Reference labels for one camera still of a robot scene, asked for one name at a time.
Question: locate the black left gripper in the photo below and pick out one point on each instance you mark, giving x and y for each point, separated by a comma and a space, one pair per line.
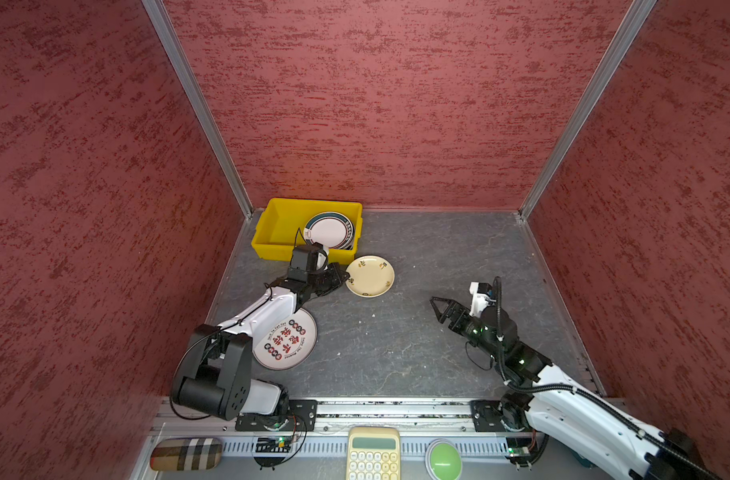
335, 269

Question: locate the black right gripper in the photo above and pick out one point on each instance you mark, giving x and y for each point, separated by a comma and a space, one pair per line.
461, 312

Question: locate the small cream plate with calligraphy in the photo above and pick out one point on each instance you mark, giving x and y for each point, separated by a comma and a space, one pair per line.
370, 276

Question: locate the white plate green red rim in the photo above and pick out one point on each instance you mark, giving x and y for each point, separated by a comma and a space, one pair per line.
331, 229

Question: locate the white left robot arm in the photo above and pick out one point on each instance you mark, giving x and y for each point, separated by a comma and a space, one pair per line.
214, 376

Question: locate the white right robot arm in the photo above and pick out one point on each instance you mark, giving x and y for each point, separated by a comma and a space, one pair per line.
544, 397

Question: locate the yellow plastic bin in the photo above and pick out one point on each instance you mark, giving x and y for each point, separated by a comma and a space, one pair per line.
281, 225

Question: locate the white plate red characters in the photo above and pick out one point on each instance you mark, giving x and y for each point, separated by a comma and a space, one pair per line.
289, 343

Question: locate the green round push button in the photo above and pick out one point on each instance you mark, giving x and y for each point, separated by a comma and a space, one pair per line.
443, 460

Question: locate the right green circuit board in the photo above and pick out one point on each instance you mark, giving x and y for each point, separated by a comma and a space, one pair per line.
517, 447

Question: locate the green circuit board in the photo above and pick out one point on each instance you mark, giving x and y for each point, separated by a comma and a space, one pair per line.
273, 446
517, 447

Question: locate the yellow calculator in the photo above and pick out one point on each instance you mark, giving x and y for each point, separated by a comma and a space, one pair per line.
374, 453

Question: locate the left green circuit board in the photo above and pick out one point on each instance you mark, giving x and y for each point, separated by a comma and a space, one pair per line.
273, 446

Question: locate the plaid fabric pouch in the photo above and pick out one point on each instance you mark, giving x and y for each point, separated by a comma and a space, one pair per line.
187, 454

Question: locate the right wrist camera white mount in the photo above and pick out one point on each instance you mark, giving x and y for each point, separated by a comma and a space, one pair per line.
483, 296

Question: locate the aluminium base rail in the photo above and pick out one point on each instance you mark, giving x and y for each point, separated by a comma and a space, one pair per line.
320, 427

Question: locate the silver left corner wall strip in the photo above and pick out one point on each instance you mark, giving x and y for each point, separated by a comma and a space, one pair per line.
164, 28

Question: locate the silver corner wall strip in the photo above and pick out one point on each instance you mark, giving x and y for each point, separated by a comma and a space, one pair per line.
164, 28
628, 30

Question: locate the silver right corner wall strip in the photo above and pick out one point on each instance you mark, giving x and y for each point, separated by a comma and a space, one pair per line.
628, 30

